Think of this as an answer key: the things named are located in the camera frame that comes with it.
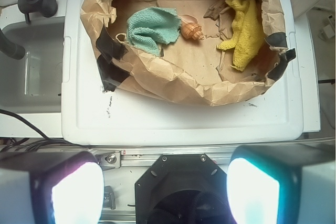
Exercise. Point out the yellow knitted cloth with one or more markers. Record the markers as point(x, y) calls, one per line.
point(248, 35)

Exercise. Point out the black octagonal mount plate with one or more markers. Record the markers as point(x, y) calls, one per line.
point(182, 190)

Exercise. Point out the aluminium frame rail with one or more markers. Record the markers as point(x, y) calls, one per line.
point(128, 157)

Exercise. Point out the brown bark piece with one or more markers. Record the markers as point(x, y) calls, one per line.
point(214, 10)

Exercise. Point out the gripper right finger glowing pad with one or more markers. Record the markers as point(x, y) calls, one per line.
point(290, 183)

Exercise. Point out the crumpled brown paper bag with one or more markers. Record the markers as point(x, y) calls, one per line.
point(192, 72)

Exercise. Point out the grey sink basin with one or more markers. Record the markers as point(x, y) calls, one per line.
point(33, 84)

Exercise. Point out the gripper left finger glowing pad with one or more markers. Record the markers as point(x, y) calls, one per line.
point(51, 187)

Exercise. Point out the teal knitted cloth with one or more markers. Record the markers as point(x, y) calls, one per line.
point(149, 27)

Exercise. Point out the dark grey faucet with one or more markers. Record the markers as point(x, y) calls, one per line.
point(47, 8)

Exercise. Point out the orange spiral shell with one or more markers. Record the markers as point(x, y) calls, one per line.
point(192, 31)

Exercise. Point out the white plastic cooler lid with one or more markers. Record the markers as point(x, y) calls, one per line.
point(92, 116)

